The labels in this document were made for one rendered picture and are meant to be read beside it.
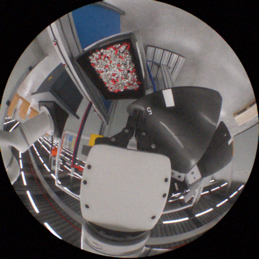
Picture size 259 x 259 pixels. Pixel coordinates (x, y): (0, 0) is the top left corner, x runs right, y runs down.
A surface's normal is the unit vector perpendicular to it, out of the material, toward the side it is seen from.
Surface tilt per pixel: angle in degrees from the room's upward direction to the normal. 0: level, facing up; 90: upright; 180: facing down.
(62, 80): 90
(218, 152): 81
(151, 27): 0
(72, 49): 90
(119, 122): 90
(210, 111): 49
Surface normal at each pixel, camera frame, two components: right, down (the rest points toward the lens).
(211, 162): -0.50, -0.26
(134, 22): -0.17, 0.94
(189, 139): -0.64, 0.42
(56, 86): 0.75, -0.08
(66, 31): 0.99, 0.16
